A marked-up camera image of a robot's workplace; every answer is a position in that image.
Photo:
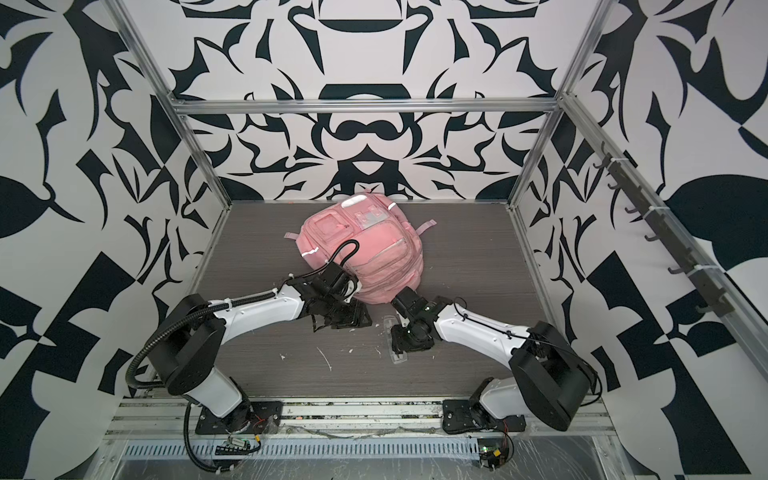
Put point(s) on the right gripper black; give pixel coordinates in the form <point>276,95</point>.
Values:
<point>400,344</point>

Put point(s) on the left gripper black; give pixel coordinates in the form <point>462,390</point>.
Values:
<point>356,318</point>

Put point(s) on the clear plastic eraser case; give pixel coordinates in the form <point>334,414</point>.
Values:
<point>388,322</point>

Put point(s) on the pink student backpack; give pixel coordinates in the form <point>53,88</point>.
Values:
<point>381,247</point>

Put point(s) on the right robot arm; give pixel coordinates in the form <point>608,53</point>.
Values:
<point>549,380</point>

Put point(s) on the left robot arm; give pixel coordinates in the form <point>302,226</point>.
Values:
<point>180,355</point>

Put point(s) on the right circuit board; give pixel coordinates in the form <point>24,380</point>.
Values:
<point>494,453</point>

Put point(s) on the circuit board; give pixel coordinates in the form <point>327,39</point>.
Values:
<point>494,453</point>
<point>239,446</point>

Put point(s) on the left circuit board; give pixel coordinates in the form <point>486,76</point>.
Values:
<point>239,446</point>

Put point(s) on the aluminium frame rail front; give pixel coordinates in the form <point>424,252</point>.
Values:
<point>334,418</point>

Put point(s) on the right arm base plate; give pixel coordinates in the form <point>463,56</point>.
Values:
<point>467,416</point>

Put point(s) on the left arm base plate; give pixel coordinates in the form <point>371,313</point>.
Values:
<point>256,418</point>

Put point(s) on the wall hook rail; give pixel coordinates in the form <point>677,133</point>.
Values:
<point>666,229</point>

